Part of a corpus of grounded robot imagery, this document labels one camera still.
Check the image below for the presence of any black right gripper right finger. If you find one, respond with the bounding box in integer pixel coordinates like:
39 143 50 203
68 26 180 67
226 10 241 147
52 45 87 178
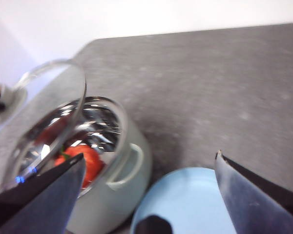
214 150 293 234

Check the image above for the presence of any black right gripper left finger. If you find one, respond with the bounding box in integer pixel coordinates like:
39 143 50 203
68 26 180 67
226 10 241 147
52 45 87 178
0 153 86 234

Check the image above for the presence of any orange pumpkin with green stem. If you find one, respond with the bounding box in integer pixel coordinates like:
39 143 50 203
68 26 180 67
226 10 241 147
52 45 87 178
54 143 105 189

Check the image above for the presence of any glass lid with green knob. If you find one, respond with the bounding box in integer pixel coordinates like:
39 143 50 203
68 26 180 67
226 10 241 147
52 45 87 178
0 58 87 193

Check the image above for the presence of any blue plate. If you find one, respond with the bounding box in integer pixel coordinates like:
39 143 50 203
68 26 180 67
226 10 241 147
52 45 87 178
129 167 238 234

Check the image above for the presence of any pale green electric steamer pot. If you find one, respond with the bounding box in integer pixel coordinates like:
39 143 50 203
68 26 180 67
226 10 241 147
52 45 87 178
0 96 153 234

